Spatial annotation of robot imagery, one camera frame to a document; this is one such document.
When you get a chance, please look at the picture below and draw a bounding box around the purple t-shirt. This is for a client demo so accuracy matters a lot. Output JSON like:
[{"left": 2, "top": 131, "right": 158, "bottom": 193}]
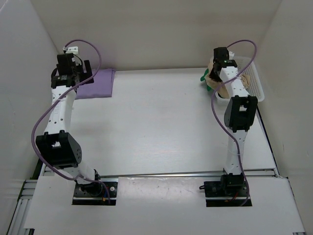
[{"left": 76, "top": 69, "right": 115, "bottom": 100}]

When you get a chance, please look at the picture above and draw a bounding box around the beige t-shirt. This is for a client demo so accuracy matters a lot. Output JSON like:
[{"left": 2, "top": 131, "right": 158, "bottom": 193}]
[{"left": 205, "top": 62, "right": 250, "bottom": 99}]

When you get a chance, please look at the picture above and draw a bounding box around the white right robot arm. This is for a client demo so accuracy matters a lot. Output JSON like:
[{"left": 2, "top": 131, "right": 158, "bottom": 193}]
[{"left": 210, "top": 47, "right": 258, "bottom": 196}]

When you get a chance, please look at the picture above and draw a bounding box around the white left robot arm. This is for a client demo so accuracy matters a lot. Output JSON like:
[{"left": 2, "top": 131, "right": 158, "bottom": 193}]
[{"left": 35, "top": 47, "right": 104, "bottom": 196}]

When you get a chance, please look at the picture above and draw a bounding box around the green t-shirt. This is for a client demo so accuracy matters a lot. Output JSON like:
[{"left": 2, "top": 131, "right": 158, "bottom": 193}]
[{"left": 200, "top": 69, "right": 212, "bottom": 92}]

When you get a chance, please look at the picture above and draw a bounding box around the white plastic basket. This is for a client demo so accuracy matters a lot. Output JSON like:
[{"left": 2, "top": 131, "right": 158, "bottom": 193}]
[{"left": 221, "top": 52, "right": 265, "bottom": 103}]

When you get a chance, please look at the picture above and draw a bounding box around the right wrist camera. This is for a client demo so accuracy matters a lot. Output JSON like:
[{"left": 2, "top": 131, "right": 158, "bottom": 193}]
[{"left": 213, "top": 47, "right": 237, "bottom": 68}]

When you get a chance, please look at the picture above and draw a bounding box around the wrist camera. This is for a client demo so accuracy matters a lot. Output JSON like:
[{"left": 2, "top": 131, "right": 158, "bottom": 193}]
[
  {"left": 63, "top": 47, "right": 80, "bottom": 57},
  {"left": 213, "top": 47, "right": 237, "bottom": 68}
]

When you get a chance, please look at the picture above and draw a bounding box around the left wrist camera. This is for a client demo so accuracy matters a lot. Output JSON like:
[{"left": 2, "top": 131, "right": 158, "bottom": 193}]
[{"left": 63, "top": 47, "right": 80, "bottom": 57}]

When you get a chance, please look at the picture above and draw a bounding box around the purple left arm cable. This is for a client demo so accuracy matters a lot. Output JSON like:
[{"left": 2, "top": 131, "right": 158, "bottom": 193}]
[{"left": 31, "top": 39, "right": 111, "bottom": 204}]

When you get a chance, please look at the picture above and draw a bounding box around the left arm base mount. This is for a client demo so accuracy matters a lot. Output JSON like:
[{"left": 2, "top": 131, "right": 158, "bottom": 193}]
[{"left": 72, "top": 178, "right": 118, "bottom": 206}]

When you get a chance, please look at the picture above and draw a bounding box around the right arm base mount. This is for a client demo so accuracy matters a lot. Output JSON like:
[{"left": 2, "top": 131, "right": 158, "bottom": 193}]
[{"left": 199, "top": 180, "right": 252, "bottom": 208}]

